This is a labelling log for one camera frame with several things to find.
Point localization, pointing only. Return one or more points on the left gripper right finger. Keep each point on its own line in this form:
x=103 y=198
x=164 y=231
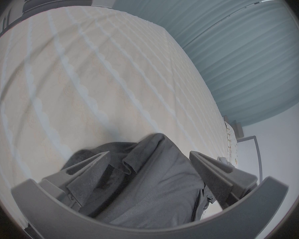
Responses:
x=219 y=178

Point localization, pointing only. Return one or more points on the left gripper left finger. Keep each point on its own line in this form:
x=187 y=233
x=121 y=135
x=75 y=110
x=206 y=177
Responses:
x=89 y=175

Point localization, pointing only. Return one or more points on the black T-shirt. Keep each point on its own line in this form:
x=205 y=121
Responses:
x=152 y=183

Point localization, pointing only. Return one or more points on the pile of clothes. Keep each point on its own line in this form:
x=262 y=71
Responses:
x=224 y=160

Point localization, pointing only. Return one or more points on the bed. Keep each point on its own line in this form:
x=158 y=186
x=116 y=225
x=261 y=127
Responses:
x=89 y=83

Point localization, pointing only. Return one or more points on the white printed pillow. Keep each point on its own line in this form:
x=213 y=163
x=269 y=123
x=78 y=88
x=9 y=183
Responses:
x=231 y=143

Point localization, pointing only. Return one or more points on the grey bedside table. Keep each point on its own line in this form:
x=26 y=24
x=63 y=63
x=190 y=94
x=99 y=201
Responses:
x=238 y=128

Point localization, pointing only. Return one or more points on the blue-green curtain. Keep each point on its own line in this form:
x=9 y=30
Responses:
x=259 y=71
x=177 y=9

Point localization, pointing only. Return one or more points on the black chest of drawers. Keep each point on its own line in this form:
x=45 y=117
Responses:
x=59 y=2

